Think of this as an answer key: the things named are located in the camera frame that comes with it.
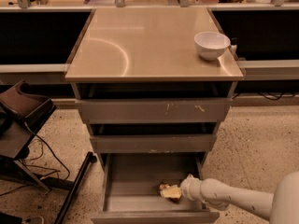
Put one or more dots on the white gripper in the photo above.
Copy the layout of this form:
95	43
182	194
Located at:
189	187

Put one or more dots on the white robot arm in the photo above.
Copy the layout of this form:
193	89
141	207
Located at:
280	207

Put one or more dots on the grey open bottom drawer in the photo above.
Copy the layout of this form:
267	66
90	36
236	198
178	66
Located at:
130	190

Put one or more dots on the grey middle drawer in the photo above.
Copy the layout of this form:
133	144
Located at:
153	143

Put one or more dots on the grey metal drawer cabinet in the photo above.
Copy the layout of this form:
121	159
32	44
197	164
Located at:
149	53

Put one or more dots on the grey top drawer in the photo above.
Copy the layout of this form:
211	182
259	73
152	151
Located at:
146	111

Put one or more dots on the black metal leg bar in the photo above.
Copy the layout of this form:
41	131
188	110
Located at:
90	158

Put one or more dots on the white ceramic bowl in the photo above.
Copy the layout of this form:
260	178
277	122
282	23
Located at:
211	45

